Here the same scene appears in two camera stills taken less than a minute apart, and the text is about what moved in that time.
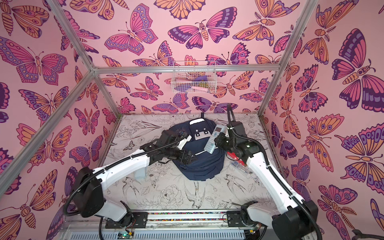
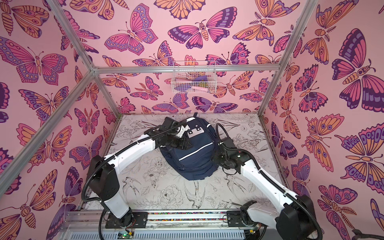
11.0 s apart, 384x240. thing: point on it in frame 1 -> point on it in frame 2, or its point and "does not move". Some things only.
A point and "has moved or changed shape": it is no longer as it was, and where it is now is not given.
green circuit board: [124, 235] does not move
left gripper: [186, 161] -> [184, 144]
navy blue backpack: [204, 165] has moved or changed shape
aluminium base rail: [169, 225] does not move
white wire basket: [197, 77] does not move
